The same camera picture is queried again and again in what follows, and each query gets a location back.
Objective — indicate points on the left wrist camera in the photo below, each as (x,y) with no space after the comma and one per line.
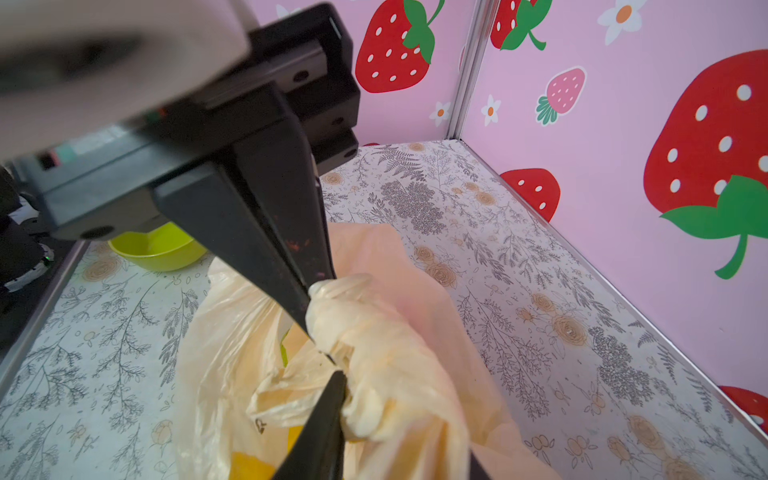
(69,68)

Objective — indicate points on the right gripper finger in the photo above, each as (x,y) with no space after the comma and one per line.
(319,450)

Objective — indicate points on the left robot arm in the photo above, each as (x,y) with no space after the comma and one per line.
(21,252)

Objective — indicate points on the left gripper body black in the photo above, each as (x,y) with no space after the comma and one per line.
(301,68)

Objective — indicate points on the translucent beige plastic bag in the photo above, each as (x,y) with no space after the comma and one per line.
(420,402)

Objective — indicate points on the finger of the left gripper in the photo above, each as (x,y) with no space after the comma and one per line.
(209,204)
(277,165)

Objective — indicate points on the lime green bowl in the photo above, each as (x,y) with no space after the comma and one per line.
(164,249)

